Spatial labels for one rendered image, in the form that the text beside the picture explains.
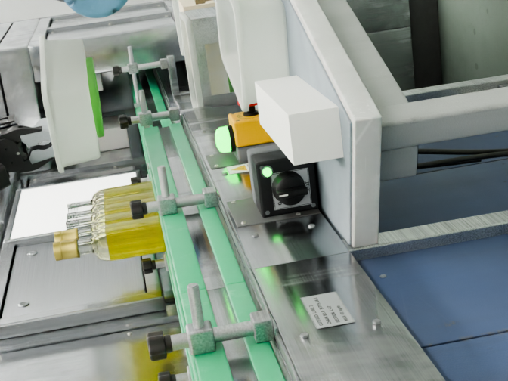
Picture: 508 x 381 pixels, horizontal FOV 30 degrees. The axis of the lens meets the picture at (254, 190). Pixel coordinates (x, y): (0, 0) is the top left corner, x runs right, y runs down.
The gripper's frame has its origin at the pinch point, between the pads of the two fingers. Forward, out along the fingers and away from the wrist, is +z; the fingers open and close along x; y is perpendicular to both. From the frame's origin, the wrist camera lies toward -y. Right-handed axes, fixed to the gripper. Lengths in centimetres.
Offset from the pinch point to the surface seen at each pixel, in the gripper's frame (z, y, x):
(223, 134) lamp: 27.0, -18.2, -3.6
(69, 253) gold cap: -5.0, -12.4, 16.2
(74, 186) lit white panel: -13, 64, 54
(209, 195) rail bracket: 22.3, -35.5, -5.1
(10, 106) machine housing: -27, 99, 44
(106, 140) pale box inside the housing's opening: -5, 105, 68
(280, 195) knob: 31, -50, -13
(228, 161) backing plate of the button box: 26.7, -19.7, 0.8
